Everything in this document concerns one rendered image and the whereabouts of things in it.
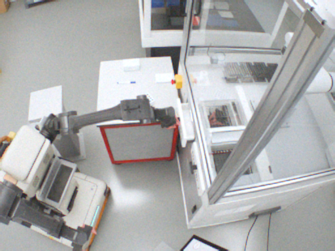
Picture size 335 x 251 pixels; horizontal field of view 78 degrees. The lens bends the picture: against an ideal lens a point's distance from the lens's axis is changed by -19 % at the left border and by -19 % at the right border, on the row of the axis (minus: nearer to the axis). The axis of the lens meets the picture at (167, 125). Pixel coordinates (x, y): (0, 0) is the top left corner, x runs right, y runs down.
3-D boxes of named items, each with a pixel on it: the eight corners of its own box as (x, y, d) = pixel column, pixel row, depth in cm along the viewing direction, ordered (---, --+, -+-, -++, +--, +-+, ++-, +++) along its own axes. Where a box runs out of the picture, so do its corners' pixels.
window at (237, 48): (211, 187, 120) (305, 19, 40) (184, 63, 165) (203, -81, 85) (212, 187, 120) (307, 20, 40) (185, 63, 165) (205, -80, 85)
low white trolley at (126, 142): (112, 168, 227) (96, 125, 163) (110, 114, 260) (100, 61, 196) (174, 164, 234) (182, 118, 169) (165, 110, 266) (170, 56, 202)
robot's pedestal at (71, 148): (57, 164, 225) (26, 122, 161) (56, 138, 240) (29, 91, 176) (86, 159, 231) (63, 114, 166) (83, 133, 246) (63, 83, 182)
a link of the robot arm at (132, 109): (130, 93, 84) (134, 122, 84) (151, 95, 96) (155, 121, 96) (54, 114, 105) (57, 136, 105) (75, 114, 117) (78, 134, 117)
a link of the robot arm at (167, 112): (142, 106, 133) (144, 123, 133) (158, 102, 126) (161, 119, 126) (158, 106, 142) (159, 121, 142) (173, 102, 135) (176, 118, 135)
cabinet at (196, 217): (186, 232, 199) (203, 214, 131) (171, 130, 253) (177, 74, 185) (281, 213, 209) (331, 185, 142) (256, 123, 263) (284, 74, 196)
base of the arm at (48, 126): (50, 112, 113) (38, 132, 107) (57, 110, 108) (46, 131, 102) (62, 122, 118) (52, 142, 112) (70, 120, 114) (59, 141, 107)
